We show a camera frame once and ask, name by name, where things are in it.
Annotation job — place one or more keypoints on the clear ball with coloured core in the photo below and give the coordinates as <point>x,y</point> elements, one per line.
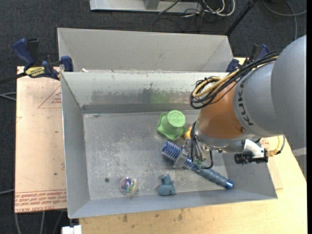
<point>127,184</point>

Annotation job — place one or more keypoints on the green plastic cup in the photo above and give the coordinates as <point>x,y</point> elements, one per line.
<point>171,125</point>

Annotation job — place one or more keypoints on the brown cardboard board, red print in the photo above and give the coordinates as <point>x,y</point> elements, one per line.
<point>39,135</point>

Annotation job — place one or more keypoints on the black cylinder on white bracket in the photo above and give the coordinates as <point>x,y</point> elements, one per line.
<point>246,157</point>

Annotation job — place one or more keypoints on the small yellow round thing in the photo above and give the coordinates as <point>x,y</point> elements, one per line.
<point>188,132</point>

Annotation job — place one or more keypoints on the blue-grey toy animal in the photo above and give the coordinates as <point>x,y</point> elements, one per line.
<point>166,186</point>

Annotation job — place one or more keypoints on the grey metal bin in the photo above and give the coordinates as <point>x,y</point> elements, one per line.
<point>122,142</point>

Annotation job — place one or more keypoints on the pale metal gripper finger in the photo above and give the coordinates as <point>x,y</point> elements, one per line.
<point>186,149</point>
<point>180,162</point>

